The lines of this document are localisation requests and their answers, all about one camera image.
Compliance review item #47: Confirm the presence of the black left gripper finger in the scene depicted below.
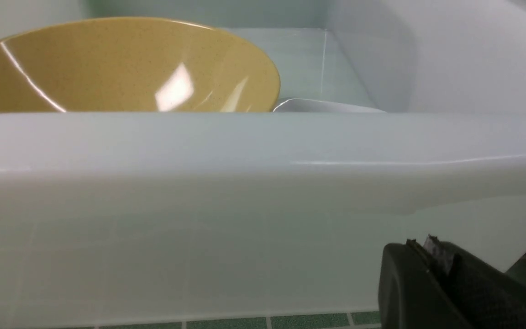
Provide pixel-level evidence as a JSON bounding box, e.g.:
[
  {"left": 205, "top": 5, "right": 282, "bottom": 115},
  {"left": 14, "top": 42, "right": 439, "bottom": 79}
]
[{"left": 378, "top": 235, "right": 526, "bottom": 329}]

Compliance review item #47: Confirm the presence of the large translucent white bin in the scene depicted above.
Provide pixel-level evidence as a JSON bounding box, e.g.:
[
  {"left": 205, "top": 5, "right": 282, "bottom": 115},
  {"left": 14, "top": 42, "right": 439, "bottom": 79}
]
[{"left": 0, "top": 0, "right": 526, "bottom": 329}]

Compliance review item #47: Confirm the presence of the white dish in bin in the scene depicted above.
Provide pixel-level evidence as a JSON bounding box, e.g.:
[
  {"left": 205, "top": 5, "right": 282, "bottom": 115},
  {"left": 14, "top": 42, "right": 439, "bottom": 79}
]
[{"left": 273, "top": 98, "right": 385, "bottom": 114}]

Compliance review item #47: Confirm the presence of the yellow noodle bowl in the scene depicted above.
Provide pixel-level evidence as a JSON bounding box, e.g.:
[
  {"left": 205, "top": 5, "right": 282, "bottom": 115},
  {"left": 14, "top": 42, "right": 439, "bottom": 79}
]
[{"left": 0, "top": 17, "right": 281, "bottom": 114}]

